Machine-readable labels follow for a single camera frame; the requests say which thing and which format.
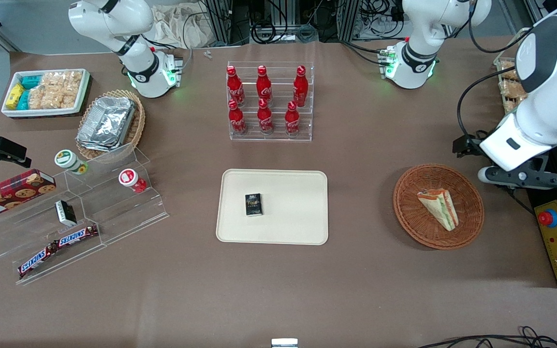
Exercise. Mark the stacked aluminium foil trays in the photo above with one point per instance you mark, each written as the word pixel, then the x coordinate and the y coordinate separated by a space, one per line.
pixel 107 123

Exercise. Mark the silver edge bracket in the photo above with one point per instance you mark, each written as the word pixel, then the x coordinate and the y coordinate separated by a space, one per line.
pixel 284 343

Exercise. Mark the red cola bottle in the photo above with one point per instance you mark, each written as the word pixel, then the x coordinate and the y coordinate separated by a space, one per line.
pixel 236 121
pixel 292 122
pixel 265 120
pixel 300 89
pixel 234 87
pixel 263 86

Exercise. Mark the green lid cup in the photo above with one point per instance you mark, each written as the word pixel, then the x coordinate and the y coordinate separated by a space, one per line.
pixel 67 159

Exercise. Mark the clear rice cracker bag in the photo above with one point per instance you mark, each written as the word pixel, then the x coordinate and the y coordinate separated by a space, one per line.
pixel 70 87
pixel 44 96

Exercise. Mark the small black carton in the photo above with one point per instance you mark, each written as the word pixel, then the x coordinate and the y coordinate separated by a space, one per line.
pixel 254 205

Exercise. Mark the clear acrylic bottle rack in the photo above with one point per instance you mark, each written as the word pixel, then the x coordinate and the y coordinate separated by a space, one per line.
pixel 278 137

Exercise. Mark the clear fried snack bag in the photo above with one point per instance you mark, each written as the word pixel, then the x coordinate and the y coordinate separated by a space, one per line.
pixel 513 105
pixel 509 89
pixel 508 72

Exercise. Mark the brown wicker basket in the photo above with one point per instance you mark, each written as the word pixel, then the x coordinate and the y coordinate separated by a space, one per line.
pixel 414 217

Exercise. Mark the red tartan cookie box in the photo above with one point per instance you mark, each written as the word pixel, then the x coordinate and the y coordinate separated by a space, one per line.
pixel 7 195

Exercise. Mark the red lid cup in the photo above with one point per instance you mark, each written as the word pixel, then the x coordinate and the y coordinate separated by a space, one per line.
pixel 128 178

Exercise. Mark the triangle sandwich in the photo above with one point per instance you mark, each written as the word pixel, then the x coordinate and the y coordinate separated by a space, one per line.
pixel 440 209

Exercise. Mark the black clamp device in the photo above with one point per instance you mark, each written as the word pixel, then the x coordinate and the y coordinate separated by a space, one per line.
pixel 3 147

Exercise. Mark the beige cloth bag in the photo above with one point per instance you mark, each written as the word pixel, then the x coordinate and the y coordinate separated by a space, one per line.
pixel 172 26

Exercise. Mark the Snickers chocolate bar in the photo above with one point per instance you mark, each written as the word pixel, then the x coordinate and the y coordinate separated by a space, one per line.
pixel 36 261
pixel 78 236

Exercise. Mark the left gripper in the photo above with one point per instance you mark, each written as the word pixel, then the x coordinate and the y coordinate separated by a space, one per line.
pixel 469 145

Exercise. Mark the teal snack packet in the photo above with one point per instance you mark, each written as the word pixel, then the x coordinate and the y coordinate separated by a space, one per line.
pixel 31 81
pixel 23 100

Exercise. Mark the yellow snack packet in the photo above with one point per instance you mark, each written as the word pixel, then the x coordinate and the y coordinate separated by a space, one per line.
pixel 14 96

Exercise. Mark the clear acrylic stepped shelf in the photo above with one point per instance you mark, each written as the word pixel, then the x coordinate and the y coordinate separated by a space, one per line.
pixel 114 212

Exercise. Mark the black equipment base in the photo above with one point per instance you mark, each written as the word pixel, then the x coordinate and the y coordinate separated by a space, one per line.
pixel 544 195

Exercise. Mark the beige plastic tray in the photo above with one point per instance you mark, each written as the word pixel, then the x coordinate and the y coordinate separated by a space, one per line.
pixel 293 212

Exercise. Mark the small black white box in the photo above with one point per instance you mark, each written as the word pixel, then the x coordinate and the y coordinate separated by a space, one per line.
pixel 65 212

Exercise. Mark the white plastic bin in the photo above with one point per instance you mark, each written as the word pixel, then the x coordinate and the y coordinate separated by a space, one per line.
pixel 82 94

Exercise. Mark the light wicker basket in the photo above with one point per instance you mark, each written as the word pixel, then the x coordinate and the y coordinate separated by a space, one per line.
pixel 137 125

